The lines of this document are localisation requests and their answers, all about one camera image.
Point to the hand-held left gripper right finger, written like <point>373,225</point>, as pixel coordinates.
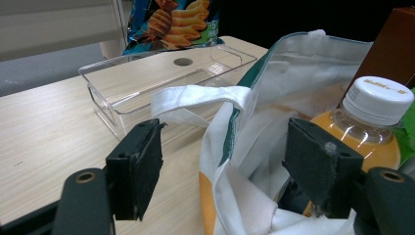
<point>319,169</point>

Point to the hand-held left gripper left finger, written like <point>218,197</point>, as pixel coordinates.
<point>137,169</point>

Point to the white printed tote bag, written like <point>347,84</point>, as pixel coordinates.
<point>261,130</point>

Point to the orange juice bottle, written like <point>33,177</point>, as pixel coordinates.
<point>375,104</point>

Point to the green snack packet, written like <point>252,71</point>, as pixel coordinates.
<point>407,133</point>

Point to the clear plastic tray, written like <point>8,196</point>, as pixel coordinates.
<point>147,75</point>

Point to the brown cardboard box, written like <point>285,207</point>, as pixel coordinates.
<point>391,49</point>

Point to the blue chip bag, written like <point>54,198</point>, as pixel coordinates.
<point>176,23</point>

